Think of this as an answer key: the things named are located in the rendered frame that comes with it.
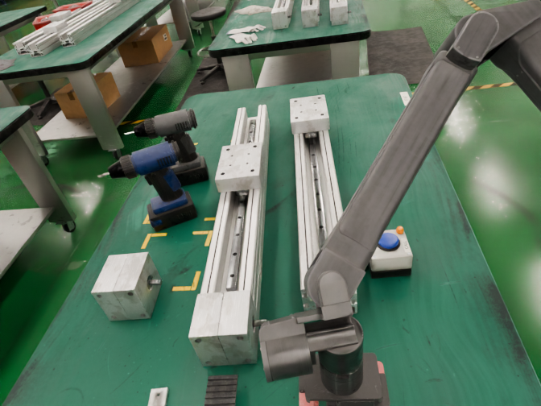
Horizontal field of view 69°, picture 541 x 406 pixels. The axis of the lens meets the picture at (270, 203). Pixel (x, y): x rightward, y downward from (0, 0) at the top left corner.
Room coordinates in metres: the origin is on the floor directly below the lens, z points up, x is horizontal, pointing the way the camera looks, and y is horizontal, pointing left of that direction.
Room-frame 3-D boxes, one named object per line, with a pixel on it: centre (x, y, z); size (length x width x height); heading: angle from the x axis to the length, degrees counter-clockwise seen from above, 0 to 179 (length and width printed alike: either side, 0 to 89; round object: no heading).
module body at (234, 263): (0.87, 0.06, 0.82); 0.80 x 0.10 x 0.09; 172
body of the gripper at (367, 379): (0.27, -0.05, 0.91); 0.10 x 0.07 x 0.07; 80
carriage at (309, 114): (1.09, -0.17, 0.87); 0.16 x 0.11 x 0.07; 172
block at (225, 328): (0.43, 0.11, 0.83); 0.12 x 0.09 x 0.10; 82
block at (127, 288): (0.58, 0.31, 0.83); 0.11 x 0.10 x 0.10; 81
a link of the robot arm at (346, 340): (0.27, -0.05, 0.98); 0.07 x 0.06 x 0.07; 90
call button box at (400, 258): (0.55, -0.21, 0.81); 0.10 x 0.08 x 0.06; 82
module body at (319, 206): (0.84, -0.13, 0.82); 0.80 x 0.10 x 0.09; 172
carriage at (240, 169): (0.87, 0.06, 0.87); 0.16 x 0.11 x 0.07; 172
